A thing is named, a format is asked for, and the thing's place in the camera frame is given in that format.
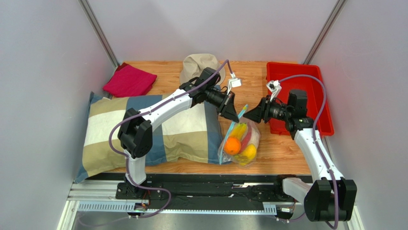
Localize beige bucket hat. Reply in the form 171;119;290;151
179;53;221;89

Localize red plastic bin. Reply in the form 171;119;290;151
266;62;335;137

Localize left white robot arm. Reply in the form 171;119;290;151
113;68;239;198

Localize fake red chili pepper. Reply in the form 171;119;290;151
239;124;252;153

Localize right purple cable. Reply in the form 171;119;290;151
276;74;340;230

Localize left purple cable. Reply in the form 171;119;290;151
108;59;235;219

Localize purple cable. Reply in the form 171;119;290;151
276;74;340;230
108;59;235;219

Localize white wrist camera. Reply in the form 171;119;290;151
227;73;242;94
266;80;282;102

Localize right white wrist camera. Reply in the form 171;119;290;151
266;80;282;102

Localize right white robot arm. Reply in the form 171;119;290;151
243;89;357;222

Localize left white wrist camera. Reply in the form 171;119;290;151
227;73;242;94

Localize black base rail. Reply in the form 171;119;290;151
110;172;319;212

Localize magenta folded cloth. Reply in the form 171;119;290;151
102;62;157;98

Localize fake banana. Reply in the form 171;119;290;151
229;123;248;140

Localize fake orange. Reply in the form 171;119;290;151
223;137;241;156

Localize plaid pillow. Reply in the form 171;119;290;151
74;92;224;183

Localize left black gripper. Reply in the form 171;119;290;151
205;88;240;125

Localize clear zip top bag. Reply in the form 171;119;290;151
218;105;261;167

